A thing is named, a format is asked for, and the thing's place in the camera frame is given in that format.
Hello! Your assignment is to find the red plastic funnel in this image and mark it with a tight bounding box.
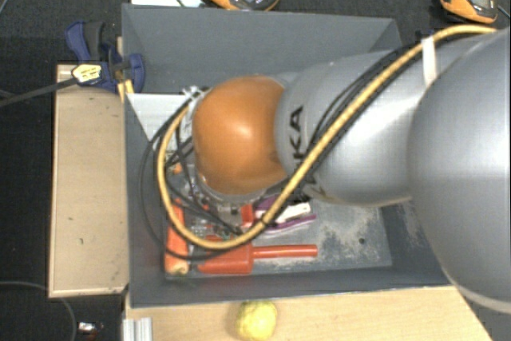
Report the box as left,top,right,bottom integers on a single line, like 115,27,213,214
196,244,319,276

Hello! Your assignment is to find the purple and white plastic toy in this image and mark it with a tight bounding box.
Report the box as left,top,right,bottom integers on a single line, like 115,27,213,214
254,194,317,232

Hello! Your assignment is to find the yellow ball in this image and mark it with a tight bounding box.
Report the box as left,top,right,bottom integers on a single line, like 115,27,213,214
235,300,279,341

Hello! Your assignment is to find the pale wood board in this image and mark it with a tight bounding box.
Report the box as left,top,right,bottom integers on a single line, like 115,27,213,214
47,63,130,299

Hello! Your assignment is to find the grey metal bin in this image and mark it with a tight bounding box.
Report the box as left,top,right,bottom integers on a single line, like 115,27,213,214
121,2,454,309

